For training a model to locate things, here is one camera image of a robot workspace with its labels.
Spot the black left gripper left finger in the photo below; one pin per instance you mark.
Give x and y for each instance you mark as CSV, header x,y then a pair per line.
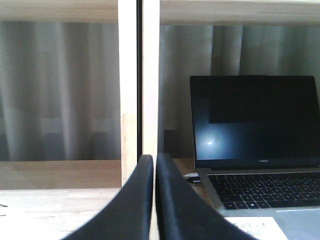
x,y
128,215

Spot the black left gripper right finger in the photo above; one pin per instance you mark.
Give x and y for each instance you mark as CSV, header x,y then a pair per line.
x,y
181,212

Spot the white label sticker left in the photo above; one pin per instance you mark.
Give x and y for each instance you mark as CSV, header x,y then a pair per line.
x,y
261,228

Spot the grey open laptop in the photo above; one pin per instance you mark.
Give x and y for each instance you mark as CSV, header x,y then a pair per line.
x,y
256,147

